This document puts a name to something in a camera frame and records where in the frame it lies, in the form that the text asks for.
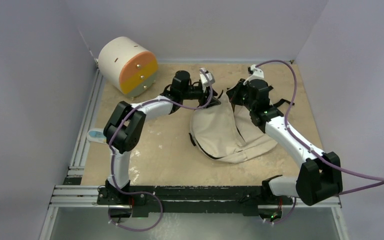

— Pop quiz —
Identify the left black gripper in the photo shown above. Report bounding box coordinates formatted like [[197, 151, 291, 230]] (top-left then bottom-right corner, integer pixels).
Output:
[[181, 84, 220, 108]]

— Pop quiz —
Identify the beige canvas backpack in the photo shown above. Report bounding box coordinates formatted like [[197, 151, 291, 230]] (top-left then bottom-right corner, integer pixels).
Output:
[[189, 92, 278, 164]]

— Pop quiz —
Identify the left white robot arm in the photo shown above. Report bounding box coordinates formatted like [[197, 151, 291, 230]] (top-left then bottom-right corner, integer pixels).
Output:
[[103, 68, 221, 205]]

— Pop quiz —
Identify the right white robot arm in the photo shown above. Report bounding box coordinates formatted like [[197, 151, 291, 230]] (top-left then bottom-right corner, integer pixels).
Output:
[[226, 79, 343, 206]]

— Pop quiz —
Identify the round white drawer cabinet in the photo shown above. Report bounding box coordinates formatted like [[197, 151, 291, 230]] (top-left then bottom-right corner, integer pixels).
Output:
[[97, 36, 159, 98]]

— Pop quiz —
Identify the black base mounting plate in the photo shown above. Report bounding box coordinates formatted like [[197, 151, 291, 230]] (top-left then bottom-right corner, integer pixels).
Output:
[[96, 184, 293, 218]]

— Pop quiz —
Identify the light blue packaged item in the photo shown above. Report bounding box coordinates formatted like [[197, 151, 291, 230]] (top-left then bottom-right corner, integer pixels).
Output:
[[86, 128, 107, 144]]

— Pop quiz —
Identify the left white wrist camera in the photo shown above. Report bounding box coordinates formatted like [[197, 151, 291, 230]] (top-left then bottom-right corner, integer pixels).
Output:
[[199, 67, 215, 90]]

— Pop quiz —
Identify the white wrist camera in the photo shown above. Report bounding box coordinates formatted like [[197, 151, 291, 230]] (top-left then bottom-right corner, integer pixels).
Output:
[[245, 64, 265, 82], [199, 67, 215, 90]]

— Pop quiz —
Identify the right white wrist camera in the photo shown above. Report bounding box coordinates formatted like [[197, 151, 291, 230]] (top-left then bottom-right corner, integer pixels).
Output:
[[245, 64, 265, 82]]

